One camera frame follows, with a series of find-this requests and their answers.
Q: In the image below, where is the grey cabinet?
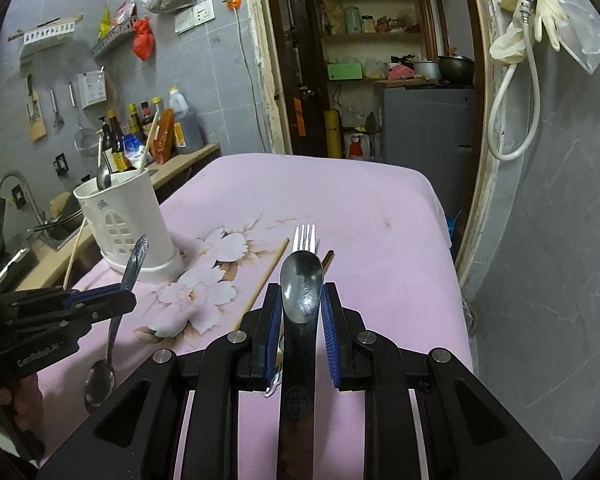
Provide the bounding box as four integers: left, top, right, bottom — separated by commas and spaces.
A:
375, 86, 476, 216

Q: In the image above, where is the chopstick in holder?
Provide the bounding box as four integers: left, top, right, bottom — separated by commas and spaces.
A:
138, 116, 159, 171

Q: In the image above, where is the slim steel spoon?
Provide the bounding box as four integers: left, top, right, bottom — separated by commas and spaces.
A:
84, 234, 149, 414

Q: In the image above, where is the white hose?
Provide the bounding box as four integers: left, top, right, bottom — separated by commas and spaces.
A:
486, 0, 542, 162

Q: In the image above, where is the red plastic bag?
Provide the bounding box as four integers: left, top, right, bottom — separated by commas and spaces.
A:
132, 18, 155, 62

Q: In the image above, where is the white wall rack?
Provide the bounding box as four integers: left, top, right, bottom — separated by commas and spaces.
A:
7, 14, 84, 44

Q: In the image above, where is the orange snack bag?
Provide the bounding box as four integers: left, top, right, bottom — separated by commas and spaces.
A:
151, 108, 174, 164

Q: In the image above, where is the white rubber glove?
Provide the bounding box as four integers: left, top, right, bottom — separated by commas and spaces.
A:
490, 0, 567, 65

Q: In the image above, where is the soy sauce bottle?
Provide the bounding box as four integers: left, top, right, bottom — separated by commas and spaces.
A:
107, 108, 131, 172

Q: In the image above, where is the steel pot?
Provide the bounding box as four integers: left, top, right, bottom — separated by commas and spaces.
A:
414, 60, 440, 80

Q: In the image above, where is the yellow gas cylinder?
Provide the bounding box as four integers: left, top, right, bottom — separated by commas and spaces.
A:
324, 110, 342, 158

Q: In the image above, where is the bent pale chopstick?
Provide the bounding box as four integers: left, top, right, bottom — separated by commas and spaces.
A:
62, 218, 87, 290

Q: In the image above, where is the silver fork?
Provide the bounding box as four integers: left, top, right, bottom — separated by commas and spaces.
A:
291, 223, 317, 254

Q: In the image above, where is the clear plastic bag on hook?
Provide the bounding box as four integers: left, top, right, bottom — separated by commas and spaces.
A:
557, 0, 600, 75

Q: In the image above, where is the pink floral table cloth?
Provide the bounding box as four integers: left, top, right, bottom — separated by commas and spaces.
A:
38, 154, 472, 479

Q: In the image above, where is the white plastic utensil holder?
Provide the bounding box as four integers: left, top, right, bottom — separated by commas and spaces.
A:
73, 169, 184, 284

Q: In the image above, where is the large oil jug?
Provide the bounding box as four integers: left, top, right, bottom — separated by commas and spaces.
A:
170, 87, 204, 154

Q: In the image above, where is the gold long-handled spoon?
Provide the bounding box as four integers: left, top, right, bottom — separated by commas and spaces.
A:
263, 249, 336, 399

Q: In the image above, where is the green box on shelf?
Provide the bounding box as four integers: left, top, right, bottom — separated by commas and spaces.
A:
327, 62, 364, 81

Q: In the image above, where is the wide steel spoon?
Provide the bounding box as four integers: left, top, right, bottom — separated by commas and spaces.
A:
276, 250, 324, 479

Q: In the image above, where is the wooden chopstick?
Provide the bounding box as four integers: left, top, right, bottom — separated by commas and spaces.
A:
234, 237, 290, 330

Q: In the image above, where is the black wok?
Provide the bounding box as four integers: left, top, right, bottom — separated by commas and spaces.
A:
438, 55, 475, 87

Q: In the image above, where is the person's left hand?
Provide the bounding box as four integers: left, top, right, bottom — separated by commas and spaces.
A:
0, 374, 44, 431

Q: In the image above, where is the metal faucet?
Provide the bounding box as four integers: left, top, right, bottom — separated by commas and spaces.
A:
0, 170, 46, 224

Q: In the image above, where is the hanging strainer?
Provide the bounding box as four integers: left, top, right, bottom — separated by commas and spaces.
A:
68, 81, 99, 157

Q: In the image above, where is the white wall socket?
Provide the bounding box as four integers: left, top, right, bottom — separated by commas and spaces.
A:
174, 0, 215, 35

